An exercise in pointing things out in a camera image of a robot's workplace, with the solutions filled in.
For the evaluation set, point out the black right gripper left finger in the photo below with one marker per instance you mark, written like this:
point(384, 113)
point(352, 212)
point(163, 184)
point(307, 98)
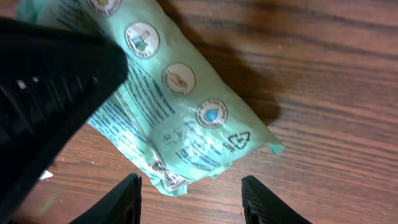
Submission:
point(121, 205)

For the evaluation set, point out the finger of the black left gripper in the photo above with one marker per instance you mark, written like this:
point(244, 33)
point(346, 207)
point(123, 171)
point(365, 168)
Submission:
point(52, 80)

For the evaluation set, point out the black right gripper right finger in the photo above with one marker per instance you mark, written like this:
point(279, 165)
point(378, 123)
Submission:
point(262, 206)

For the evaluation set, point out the mint green wet wipes pack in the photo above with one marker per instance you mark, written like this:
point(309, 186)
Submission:
point(173, 117)

